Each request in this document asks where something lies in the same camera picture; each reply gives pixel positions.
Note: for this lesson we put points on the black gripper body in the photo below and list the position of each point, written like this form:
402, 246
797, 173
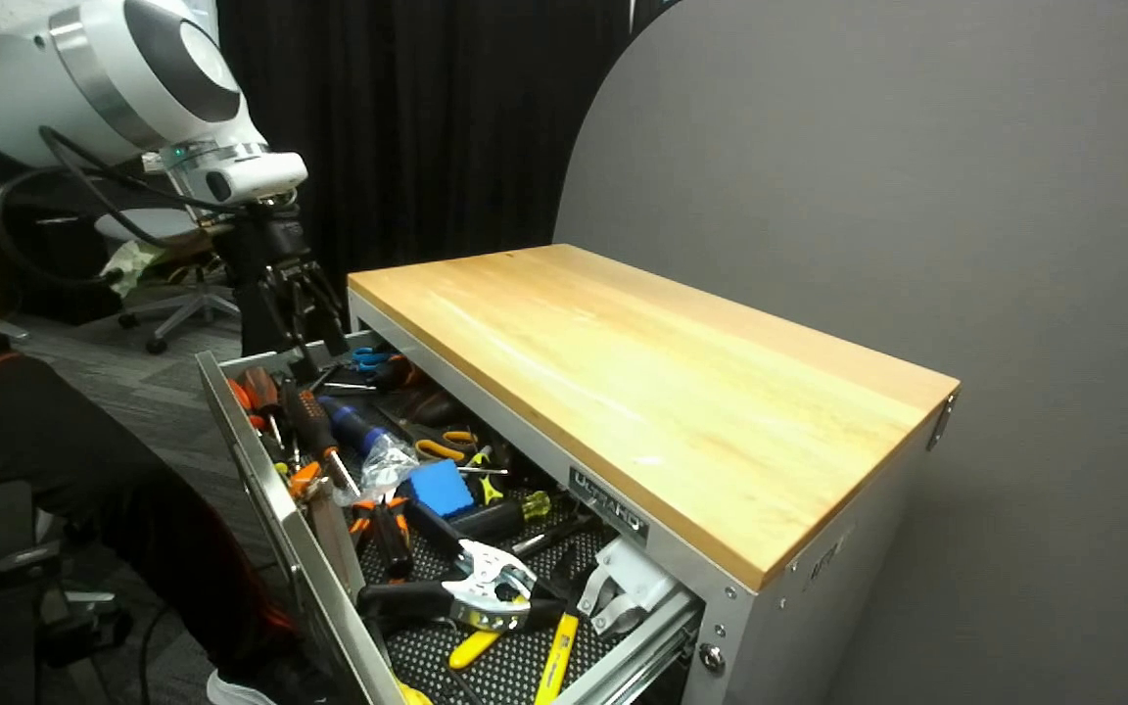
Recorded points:
265, 246

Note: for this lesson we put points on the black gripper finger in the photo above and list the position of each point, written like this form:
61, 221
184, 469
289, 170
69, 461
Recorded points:
319, 309
261, 320

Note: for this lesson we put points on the grey tool cabinet drawer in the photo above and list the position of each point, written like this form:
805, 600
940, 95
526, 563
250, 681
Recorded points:
279, 504

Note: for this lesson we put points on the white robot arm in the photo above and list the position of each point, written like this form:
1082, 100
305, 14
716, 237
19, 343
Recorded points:
95, 65

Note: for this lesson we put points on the blue plastic box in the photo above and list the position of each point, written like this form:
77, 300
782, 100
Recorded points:
440, 491

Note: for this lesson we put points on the black curtain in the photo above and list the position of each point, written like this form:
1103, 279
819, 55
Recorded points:
458, 118

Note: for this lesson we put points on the person leg in black trousers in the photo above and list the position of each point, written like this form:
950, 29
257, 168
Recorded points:
95, 494

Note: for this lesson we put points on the silver adjustable wrench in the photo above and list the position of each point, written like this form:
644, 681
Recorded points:
492, 576

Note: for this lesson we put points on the grey cabinet with wooden top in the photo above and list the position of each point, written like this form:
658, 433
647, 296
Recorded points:
665, 378

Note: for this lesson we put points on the black white sneaker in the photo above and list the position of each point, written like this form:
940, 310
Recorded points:
236, 692

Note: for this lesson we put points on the grey backdrop panel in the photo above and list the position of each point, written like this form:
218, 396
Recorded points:
979, 183

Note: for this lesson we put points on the silver metal bracket tool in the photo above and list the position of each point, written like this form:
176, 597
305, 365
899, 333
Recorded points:
622, 589

